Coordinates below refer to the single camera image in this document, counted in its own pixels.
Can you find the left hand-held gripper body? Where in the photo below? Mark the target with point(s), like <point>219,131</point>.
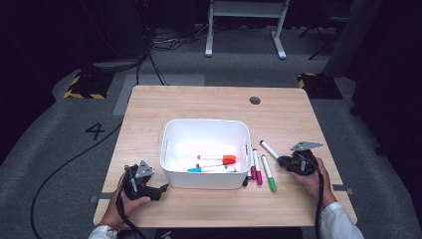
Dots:
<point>137,187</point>

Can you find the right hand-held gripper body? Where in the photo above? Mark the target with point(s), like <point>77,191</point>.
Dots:
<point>303,162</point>

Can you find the dark blue marker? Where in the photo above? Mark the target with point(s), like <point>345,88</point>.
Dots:
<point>269,150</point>

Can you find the light green marker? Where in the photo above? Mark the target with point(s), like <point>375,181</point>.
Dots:
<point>272,183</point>

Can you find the magenta marker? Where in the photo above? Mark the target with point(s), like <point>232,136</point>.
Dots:
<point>258,177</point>

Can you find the brown marker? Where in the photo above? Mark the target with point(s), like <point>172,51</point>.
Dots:
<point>253,172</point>

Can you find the light blue marker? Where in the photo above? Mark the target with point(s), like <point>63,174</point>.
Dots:
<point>194,170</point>

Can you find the purple marker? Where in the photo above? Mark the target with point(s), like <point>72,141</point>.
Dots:
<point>249,175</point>

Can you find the black marker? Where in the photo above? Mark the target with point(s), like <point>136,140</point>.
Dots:
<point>245,182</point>

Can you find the white plastic bin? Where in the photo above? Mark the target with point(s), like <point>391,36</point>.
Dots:
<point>205,181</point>

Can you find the orange marker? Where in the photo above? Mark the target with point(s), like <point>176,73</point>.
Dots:
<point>229,157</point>

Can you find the person's left hand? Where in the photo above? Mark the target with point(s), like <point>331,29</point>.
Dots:
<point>131,206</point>

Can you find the person's right hand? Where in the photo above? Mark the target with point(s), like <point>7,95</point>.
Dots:
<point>315,186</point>

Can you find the grey tape strip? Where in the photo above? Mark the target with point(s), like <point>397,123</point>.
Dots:
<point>341,188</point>
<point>104,195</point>

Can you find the black yellow striped floor mat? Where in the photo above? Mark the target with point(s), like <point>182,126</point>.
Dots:
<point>88,86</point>
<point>320,87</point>

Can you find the dark round stand base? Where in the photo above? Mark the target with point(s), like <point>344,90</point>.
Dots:
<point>116,65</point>

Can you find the black tripod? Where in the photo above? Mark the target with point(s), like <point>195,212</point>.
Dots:
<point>323,36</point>

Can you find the grey curtain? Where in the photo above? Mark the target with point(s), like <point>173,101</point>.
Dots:
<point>351,36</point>

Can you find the white metal table frame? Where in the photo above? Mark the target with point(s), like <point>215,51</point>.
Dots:
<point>245,10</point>

